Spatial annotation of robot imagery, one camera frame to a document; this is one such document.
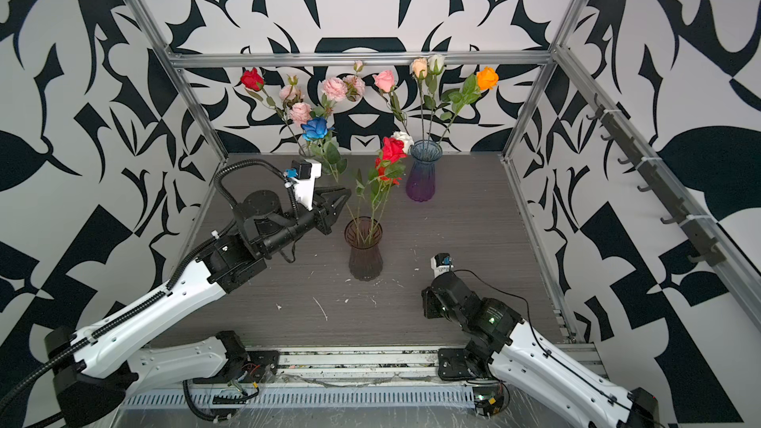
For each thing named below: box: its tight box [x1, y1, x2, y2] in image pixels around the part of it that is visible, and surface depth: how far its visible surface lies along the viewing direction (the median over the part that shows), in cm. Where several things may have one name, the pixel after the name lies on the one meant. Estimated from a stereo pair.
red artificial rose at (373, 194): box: [355, 136, 408, 245], surface depth 70 cm
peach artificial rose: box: [412, 57, 429, 145], surface depth 86 cm
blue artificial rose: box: [300, 116, 360, 239], surface depth 69 cm
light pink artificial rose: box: [372, 70, 411, 137], surface depth 83 cm
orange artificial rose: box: [437, 66, 500, 146], surface depth 86 cm
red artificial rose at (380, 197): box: [369, 157, 403, 245], surface depth 76 cm
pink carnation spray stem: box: [278, 74, 313, 154], surface depth 89 cm
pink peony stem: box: [316, 60, 366, 150], surface depth 85 cm
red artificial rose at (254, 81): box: [240, 67, 307, 155], surface depth 84 cm
